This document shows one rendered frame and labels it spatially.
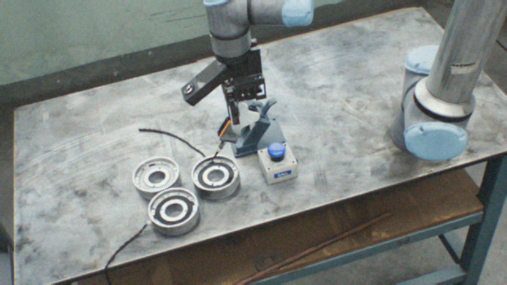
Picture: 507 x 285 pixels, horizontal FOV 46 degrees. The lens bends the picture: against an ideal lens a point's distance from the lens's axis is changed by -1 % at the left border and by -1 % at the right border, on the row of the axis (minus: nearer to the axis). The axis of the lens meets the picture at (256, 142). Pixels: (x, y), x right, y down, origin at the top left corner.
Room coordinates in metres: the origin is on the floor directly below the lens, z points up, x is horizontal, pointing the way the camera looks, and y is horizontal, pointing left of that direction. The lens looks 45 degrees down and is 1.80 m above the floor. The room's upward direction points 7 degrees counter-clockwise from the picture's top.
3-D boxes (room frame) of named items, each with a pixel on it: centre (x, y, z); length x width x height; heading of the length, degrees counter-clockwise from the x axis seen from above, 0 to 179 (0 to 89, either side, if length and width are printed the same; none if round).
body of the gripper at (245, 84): (0.94, 0.02, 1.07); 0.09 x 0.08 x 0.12; 99
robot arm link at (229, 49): (0.94, 0.02, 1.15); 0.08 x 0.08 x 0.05
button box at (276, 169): (0.91, -0.05, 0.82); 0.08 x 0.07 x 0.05; 102
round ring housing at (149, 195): (0.91, 0.23, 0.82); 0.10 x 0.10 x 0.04
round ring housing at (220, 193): (0.89, 0.10, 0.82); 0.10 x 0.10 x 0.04
